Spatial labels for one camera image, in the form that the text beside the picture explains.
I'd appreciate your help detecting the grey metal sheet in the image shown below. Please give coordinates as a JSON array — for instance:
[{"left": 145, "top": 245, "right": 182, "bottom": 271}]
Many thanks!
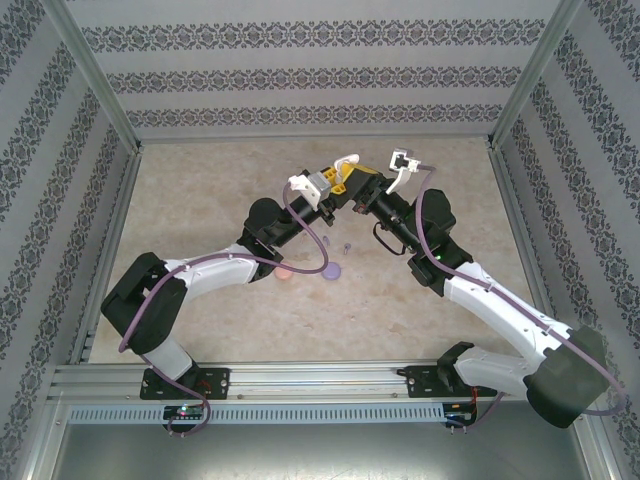
[{"left": 24, "top": 399, "right": 616, "bottom": 480}]

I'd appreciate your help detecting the aluminium mounting rail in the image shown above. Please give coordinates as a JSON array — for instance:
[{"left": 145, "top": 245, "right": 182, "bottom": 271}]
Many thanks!
[{"left": 47, "top": 362, "right": 586, "bottom": 401}]

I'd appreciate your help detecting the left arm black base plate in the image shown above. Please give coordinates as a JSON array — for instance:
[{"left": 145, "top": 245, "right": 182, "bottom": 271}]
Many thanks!
[{"left": 139, "top": 367, "right": 231, "bottom": 401}]

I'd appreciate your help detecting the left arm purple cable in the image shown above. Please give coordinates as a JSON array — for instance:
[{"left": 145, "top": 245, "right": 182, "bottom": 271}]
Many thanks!
[{"left": 119, "top": 182, "right": 331, "bottom": 439}]

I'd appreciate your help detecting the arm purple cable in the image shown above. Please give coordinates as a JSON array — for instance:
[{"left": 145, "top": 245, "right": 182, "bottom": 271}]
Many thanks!
[
  {"left": 119, "top": 182, "right": 331, "bottom": 439},
  {"left": 414, "top": 164, "right": 627, "bottom": 432}
]

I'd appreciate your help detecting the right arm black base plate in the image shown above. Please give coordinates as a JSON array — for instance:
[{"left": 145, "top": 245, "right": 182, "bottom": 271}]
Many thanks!
[{"left": 405, "top": 364, "right": 499, "bottom": 399}]

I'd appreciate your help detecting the aluminium side rail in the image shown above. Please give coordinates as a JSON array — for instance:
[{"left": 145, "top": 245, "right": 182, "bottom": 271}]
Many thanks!
[
  {"left": 67, "top": 144, "right": 146, "bottom": 366},
  {"left": 487, "top": 144, "right": 569, "bottom": 361}
]

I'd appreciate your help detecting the left aluminium frame post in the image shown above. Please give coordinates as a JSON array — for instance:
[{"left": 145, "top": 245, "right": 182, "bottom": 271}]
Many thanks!
[{"left": 39, "top": 0, "right": 144, "bottom": 154}]

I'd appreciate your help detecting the right aluminium side rail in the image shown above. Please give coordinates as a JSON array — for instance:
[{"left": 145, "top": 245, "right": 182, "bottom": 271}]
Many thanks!
[{"left": 487, "top": 144, "right": 569, "bottom": 361}]

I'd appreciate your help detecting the slotted grey cable duct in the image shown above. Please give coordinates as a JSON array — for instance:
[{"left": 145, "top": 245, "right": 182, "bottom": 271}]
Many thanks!
[{"left": 67, "top": 403, "right": 446, "bottom": 424}]

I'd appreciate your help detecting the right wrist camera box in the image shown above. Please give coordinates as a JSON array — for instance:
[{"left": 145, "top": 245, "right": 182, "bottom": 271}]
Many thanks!
[{"left": 387, "top": 146, "right": 425, "bottom": 195}]

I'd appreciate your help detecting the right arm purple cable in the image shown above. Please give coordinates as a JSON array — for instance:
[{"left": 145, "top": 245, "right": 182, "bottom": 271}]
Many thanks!
[{"left": 414, "top": 164, "right": 627, "bottom": 432}]

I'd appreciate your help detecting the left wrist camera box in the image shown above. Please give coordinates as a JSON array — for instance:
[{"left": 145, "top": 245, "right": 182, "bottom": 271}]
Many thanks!
[{"left": 287, "top": 169, "right": 332, "bottom": 210}]

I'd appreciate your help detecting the right aluminium frame post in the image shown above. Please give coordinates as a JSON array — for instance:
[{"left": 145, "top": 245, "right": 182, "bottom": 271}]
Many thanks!
[{"left": 485, "top": 0, "right": 586, "bottom": 151}]

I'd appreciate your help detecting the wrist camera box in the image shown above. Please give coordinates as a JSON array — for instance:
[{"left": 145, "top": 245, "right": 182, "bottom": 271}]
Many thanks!
[
  {"left": 387, "top": 146, "right": 425, "bottom": 195},
  {"left": 287, "top": 169, "right": 332, "bottom": 210}
]

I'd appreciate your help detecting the left aluminium side rail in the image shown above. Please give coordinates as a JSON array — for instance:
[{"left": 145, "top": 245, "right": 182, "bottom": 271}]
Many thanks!
[{"left": 67, "top": 144, "right": 146, "bottom": 366}]

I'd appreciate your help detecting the aluminium frame post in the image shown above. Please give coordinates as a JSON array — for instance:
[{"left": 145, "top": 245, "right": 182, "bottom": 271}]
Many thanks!
[
  {"left": 485, "top": 0, "right": 586, "bottom": 151},
  {"left": 39, "top": 0, "right": 144, "bottom": 154}
]

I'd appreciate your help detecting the right gripper black cable loop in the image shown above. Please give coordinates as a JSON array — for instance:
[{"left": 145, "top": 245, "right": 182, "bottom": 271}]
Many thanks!
[{"left": 372, "top": 222, "right": 407, "bottom": 257}]

